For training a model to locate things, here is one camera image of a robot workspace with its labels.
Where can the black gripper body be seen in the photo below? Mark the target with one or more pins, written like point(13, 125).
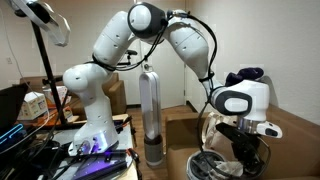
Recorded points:
point(245, 147)

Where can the white grey bicycle helmet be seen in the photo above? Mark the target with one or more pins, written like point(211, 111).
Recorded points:
point(200, 166)

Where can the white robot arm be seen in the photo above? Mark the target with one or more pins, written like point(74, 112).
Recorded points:
point(247, 99)

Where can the cream canvas tote bag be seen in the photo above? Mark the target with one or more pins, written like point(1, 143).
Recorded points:
point(210, 136)

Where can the brown leather armchair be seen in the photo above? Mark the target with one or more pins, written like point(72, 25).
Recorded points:
point(296, 156)

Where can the navy golf club headcover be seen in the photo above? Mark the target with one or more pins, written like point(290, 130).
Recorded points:
point(250, 73)

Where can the white bladeless tower fan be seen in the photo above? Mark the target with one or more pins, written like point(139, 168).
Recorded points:
point(151, 115)

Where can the white cardboard box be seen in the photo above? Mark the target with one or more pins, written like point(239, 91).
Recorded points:
point(34, 105)

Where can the black laptop screen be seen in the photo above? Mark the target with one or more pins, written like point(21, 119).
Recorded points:
point(11, 100)

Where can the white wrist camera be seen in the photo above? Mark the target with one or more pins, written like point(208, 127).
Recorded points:
point(269, 129)

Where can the black camera stand pole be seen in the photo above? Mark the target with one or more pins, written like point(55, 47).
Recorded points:
point(48, 70)

